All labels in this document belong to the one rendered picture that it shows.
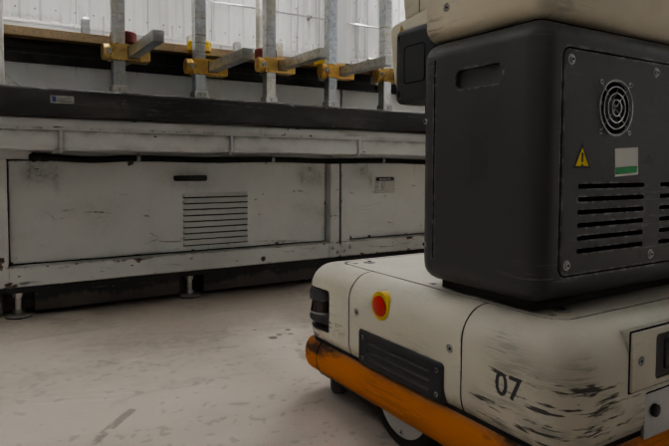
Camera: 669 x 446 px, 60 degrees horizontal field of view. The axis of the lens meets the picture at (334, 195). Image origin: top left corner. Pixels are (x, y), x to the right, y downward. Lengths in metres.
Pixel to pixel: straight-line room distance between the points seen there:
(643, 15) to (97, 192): 1.68
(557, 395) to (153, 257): 1.59
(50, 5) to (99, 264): 7.42
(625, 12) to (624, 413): 0.57
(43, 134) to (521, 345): 1.44
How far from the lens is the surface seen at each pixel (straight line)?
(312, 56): 1.85
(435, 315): 0.93
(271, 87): 2.03
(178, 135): 1.93
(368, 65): 2.02
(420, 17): 1.28
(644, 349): 0.90
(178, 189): 2.16
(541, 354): 0.80
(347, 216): 2.44
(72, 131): 1.86
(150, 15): 9.55
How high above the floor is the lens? 0.49
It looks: 3 degrees down
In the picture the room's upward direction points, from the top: straight up
